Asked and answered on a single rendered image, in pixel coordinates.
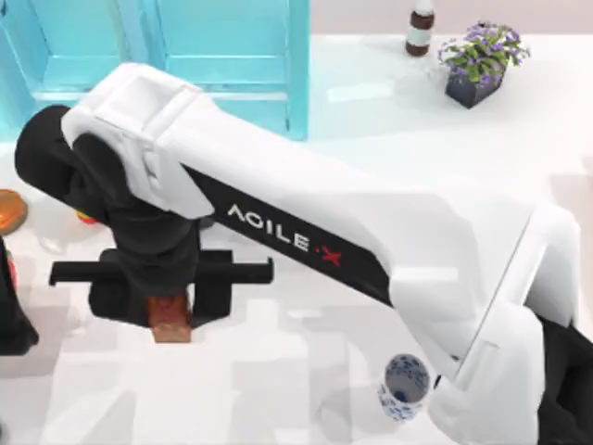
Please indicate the orange brown bread roll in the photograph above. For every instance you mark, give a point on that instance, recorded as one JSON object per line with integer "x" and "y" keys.
{"x": 10, "y": 211}

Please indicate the brown bread loaf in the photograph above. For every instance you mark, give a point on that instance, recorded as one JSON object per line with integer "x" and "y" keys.
{"x": 170, "y": 320}

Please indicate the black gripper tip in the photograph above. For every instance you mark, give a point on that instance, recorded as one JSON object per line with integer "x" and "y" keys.
{"x": 14, "y": 315}

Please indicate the purple flower plant pot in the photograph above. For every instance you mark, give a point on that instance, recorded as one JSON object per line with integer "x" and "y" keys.
{"x": 479, "y": 60}

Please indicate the blue and white cup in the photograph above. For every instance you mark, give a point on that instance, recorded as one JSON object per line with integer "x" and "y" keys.
{"x": 404, "y": 387}

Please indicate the light blue rack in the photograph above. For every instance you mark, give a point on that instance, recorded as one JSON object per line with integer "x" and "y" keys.
{"x": 222, "y": 51}

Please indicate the red and yellow small item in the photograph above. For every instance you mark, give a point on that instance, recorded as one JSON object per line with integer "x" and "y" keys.
{"x": 86, "y": 216}

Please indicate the brown bottle white label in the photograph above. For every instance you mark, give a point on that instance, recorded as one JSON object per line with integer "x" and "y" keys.
{"x": 420, "y": 29}

